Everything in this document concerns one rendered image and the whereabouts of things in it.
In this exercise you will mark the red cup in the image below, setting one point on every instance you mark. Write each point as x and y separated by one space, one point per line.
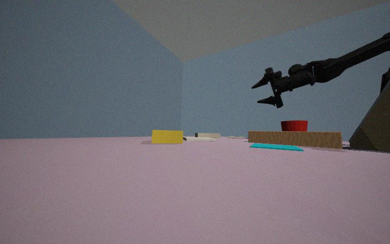
294 125

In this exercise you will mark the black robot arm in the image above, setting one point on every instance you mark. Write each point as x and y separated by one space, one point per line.
326 70

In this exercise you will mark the brown flat bar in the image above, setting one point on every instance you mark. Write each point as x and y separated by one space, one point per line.
300 138

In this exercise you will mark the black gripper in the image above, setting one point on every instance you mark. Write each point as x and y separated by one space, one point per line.
283 85

